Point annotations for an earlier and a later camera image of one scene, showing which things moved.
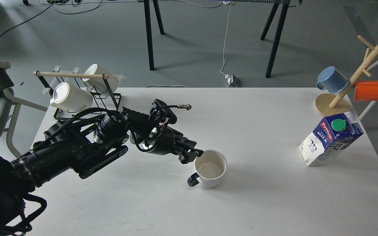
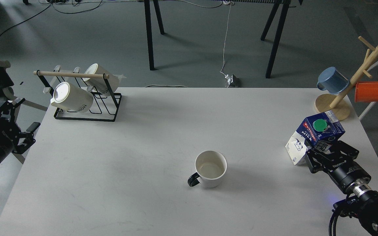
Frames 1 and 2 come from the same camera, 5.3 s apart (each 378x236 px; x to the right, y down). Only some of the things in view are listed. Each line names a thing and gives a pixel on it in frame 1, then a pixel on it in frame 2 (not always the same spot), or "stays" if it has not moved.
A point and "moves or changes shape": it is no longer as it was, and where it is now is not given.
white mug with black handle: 211,167 stays
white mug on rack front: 66,96 stays
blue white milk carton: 333,133 moves or changes shape
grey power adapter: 235,81 stays
